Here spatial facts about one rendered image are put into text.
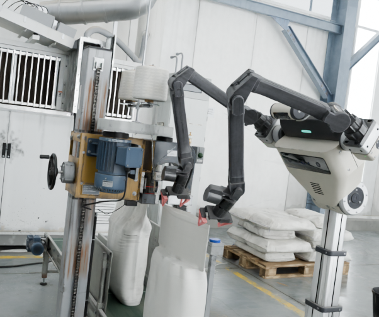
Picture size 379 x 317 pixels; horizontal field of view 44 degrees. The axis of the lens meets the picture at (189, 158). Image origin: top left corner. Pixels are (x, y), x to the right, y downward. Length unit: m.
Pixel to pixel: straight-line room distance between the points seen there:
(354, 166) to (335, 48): 6.48
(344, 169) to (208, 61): 5.30
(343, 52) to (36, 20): 5.07
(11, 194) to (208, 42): 3.66
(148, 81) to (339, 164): 0.91
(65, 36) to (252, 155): 3.88
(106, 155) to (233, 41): 5.41
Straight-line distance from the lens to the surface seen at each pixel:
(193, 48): 7.05
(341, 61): 8.15
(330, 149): 1.96
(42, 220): 5.16
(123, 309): 2.79
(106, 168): 2.15
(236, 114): 1.64
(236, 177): 1.80
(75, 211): 2.41
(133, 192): 2.41
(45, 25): 4.73
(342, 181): 2.03
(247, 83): 1.62
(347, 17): 8.30
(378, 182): 9.46
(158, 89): 2.21
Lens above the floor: 1.39
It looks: 3 degrees down
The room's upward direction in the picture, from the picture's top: 7 degrees clockwise
